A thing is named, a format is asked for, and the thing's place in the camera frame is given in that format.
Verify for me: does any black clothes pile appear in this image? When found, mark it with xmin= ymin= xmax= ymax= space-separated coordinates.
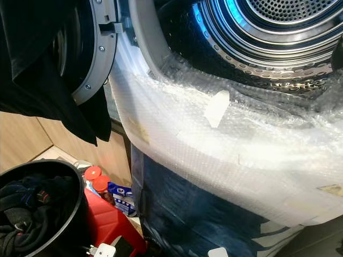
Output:
xmin=0 ymin=172 xmax=71 ymax=257

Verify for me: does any light wooden cabinet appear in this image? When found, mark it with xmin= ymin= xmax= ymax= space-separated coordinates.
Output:
xmin=0 ymin=110 xmax=132 ymax=187

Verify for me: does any black hanging garment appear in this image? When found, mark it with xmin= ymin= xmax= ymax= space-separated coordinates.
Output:
xmin=0 ymin=0 xmax=113 ymax=147

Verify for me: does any red capped bottle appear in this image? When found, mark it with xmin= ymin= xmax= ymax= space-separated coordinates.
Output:
xmin=84 ymin=165 xmax=103 ymax=183
xmin=92 ymin=175 xmax=113 ymax=196

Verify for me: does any black round laundry basket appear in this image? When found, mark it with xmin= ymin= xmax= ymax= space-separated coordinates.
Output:
xmin=0 ymin=158 xmax=91 ymax=257

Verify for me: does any grey round washer door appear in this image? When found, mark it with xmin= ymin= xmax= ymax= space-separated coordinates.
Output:
xmin=54 ymin=0 xmax=122 ymax=105

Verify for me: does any yellowed tape patch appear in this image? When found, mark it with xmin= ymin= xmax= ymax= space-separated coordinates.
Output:
xmin=128 ymin=116 xmax=150 ymax=145
xmin=317 ymin=184 xmax=343 ymax=197

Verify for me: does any blue white detergent packet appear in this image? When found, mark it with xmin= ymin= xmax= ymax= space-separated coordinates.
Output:
xmin=107 ymin=182 xmax=138 ymax=218

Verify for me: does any red plastic stool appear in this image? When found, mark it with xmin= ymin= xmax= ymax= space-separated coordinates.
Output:
xmin=84 ymin=187 xmax=147 ymax=257

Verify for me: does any clear bubble wrap sheet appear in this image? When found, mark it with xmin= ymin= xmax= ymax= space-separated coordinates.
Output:
xmin=110 ymin=37 xmax=343 ymax=257

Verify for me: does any white tape piece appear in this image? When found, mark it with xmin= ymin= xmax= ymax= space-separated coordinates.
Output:
xmin=204 ymin=89 xmax=230 ymax=130

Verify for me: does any perforated steel washer drum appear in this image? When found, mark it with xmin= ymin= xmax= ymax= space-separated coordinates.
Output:
xmin=158 ymin=0 xmax=343 ymax=100

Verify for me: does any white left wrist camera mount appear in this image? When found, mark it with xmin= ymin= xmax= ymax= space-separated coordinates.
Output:
xmin=85 ymin=243 xmax=117 ymax=257

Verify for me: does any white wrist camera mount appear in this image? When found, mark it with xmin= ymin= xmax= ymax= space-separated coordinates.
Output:
xmin=85 ymin=243 xmax=117 ymax=257
xmin=207 ymin=247 xmax=229 ymax=257

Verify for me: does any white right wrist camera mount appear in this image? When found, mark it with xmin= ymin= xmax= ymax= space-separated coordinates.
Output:
xmin=207 ymin=247 xmax=229 ymax=257

